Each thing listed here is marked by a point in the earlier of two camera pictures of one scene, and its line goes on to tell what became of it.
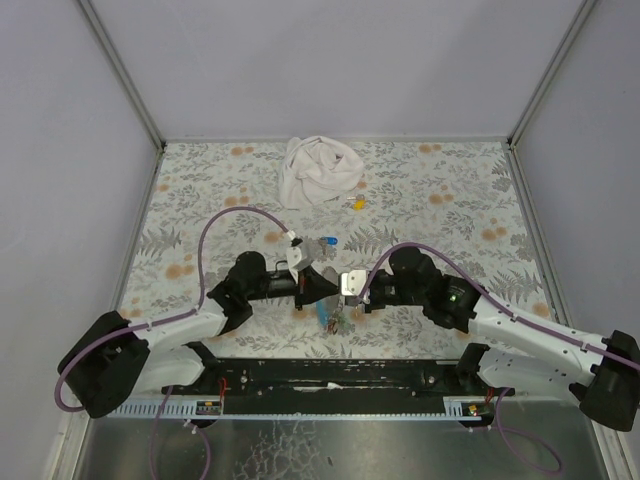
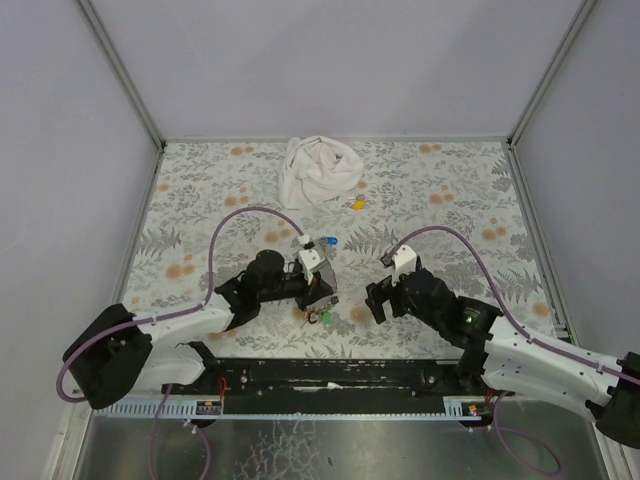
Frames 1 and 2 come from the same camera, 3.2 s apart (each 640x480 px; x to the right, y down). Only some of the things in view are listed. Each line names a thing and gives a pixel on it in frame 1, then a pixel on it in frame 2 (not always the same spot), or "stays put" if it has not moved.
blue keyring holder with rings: x=327 y=309 to x=327 y=272
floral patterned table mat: x=211 y=202 stays put
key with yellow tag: x=359 y=202 stays put
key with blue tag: x=329 y=240 stays put
